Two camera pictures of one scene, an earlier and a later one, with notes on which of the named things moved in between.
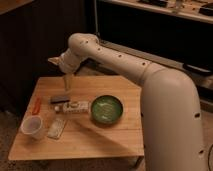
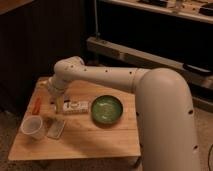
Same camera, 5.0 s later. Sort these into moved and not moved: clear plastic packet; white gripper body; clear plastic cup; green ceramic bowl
Moved: white gripper body
Not moved: clear plastic cup; clear plastic packet; green ceramic bowl
